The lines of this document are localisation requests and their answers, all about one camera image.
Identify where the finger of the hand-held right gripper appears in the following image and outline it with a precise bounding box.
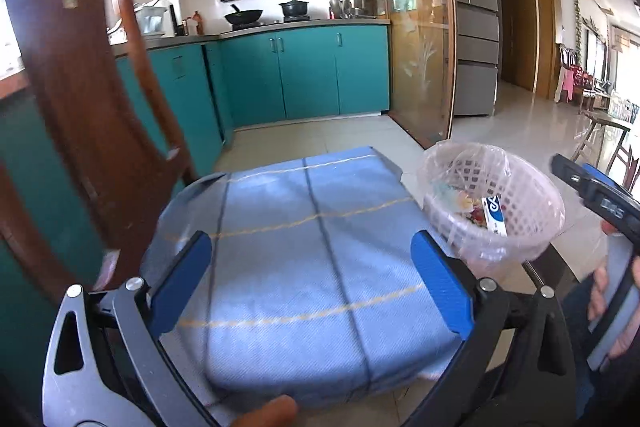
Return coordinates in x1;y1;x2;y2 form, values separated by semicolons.
550;154;596;201
582;163;631;201

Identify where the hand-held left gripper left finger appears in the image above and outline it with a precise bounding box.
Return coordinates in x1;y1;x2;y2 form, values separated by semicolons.
41;230;222;427

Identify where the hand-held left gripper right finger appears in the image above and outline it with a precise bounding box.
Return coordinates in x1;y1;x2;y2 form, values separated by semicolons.
400;229;579;427

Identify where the pink plastic wastebasket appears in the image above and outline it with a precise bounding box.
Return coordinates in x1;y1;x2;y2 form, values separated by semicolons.
417;142;566;280

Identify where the white medicine box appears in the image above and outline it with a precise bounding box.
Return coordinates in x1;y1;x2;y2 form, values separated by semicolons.
481;193;509;239

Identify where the clear plastic bin liner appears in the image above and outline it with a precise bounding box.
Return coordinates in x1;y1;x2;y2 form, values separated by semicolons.
416;141;567;280

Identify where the person's right hand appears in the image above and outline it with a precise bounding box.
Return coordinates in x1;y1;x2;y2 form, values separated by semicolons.
586;219;640;360

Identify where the person's left hand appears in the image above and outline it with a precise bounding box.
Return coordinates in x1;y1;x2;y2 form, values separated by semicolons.
235;394;300;427

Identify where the wooden dining table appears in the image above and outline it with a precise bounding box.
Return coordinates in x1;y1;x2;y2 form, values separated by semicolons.
570;109;640;180

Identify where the person's leg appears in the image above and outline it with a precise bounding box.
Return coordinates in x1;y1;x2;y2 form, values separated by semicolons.
562;277;608;418

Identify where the dark glass side table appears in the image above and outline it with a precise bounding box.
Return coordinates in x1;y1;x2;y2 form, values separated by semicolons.
520;247;583;293

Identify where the pink hanging cloth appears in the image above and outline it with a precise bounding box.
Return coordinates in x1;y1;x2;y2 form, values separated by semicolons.
558;67;577;104

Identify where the brown wooden door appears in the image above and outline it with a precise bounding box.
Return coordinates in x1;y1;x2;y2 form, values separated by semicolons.
500;0;537;92

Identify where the silver refrigerator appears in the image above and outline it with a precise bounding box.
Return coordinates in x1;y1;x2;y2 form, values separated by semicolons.
442;0;502;118

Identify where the wooden glass display cabinet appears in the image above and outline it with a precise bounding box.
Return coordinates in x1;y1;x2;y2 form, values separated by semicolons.
356;0;459;148

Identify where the carved wooden chair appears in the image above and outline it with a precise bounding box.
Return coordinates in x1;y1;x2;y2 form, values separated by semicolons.
0;0;198;308

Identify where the wooden chair with blue cushion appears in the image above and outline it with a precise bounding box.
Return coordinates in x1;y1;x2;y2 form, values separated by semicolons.
0;24;392;408

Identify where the white dish rack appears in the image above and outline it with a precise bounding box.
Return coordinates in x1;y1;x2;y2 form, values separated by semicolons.
132;0;169;35

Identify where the steel stockpot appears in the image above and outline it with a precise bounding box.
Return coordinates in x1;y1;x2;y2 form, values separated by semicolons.
341;0;377;18

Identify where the black wok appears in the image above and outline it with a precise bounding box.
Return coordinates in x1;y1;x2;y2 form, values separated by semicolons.
223;4;265;28

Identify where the gas stove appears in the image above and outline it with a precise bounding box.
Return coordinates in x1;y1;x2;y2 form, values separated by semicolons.
231;16;312;30

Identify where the black cooking pot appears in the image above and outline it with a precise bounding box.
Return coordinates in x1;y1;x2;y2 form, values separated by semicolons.
278;0;309;19

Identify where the green wall garland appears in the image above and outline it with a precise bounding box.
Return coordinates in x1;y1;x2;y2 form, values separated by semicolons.
571;0;585;62

